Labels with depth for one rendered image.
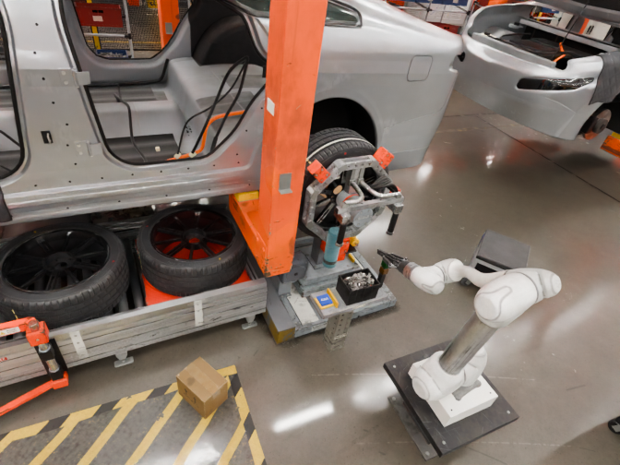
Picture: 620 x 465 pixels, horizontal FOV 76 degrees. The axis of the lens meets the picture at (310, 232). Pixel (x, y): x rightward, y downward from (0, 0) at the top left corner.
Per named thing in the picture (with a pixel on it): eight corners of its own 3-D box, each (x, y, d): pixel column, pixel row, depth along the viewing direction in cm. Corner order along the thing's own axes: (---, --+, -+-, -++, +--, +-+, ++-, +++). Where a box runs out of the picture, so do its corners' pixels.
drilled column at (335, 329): (335, 335, 261) (347, 292, 235) (343, 347, 254) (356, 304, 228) (322, 339, 257) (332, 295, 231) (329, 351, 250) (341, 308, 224)
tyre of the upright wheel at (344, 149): (326, 229, 284) (387, 155, 265) (342, 250, 268) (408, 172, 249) (256, 197, 238) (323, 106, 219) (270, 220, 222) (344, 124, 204)
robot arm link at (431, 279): (408, 286, 202) (426, 278, 208) (431, 301, 190) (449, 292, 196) (410, 268, 197) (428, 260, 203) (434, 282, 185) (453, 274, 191)
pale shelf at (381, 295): (371, 280, 245) (373, 276, 243) (387, 299, 234) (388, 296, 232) (309, 297, 227) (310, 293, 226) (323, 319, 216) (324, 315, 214)
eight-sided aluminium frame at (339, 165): (372, 225, 263) (393, 151, 229) (377, 232, 258) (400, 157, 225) (298, 241, 240) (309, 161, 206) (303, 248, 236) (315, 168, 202)
